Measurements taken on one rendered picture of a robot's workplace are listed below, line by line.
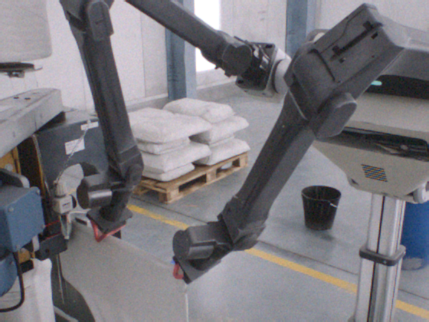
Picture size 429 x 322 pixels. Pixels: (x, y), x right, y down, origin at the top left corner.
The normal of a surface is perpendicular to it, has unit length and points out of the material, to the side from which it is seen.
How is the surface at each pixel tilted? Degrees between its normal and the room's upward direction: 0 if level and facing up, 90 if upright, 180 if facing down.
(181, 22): 109
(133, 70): 90
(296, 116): 90
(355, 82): 127
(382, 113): 40
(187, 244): 75
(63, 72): 90
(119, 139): 101
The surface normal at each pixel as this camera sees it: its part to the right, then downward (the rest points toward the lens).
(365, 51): -0.56, -0.18
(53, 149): 0.79, 0.22
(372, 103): -0.39, -0.53
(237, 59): 0.65, 0.52
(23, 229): 0.98, 0.07
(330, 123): 0.36, 0.82
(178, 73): -0.61, 0.29
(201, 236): 0.49, -0.57
